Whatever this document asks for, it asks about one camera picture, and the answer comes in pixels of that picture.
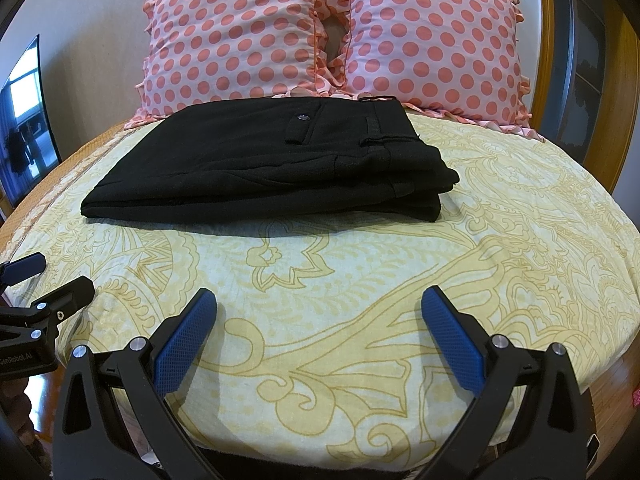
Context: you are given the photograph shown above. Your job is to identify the black pants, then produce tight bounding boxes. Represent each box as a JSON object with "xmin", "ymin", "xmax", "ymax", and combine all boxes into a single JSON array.
[{"xmin": 81, "ymin": 96, "xmax": 460, "ymax": 223}]

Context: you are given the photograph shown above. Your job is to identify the yellow patterned bed sheet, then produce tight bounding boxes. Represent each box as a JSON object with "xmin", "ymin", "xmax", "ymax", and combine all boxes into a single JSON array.
[{"xmin": 0, "ymin": 110, "xmax": 640, "ymax": 466}]

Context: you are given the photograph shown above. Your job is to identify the dark glass cabinet door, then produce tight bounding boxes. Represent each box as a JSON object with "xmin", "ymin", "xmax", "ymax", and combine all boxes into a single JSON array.
[{"xmin": 550, "ymin": 0, "xmax": 616, "ymax": 161}]

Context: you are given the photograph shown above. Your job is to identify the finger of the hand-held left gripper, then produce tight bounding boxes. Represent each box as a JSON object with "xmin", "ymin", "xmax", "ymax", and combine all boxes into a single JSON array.
[
  {"xmin": 0, "ymin": 254, "xmax": 47, "ymax": 288},
  {"xmin": 0, "ymin": 276, "xmax": 96, "ymax": 341}
]

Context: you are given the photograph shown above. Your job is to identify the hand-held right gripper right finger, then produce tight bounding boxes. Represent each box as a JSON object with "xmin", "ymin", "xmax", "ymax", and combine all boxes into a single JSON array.
[{"xmin": 420, "ymin": 285, "xmax": 588, "ymax": 480}]

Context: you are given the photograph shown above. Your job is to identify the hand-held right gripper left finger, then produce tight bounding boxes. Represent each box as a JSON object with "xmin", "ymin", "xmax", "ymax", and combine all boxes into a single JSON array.
[{"xmin": 52, "ymin": 287, "xmax": 221, "ymax": 480}]

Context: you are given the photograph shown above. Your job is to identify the pink polka dot pillow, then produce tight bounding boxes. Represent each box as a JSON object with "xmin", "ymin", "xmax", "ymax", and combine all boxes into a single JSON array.
[
  {"xmin": 320, "ymin": 0, "xmax": 546, "ymax": 143},
  {"xmin": 124, "ymin": 0, "xmax": 351, "ymax": 131}
]

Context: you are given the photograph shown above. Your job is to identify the person's left hand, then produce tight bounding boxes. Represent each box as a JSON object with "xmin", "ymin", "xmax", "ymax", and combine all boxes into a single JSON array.
[{"xmin": 0, "ymin": 377, "xmax": 32, "ymax": 443}]

